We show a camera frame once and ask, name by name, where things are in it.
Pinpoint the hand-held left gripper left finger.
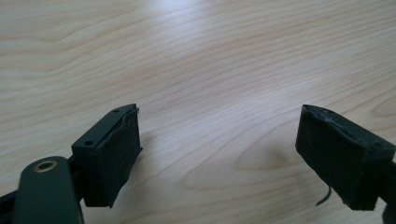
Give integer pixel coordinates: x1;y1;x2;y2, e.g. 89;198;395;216
71;103;144;209

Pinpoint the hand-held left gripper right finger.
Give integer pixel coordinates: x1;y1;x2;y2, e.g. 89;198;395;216
294;104;396;212

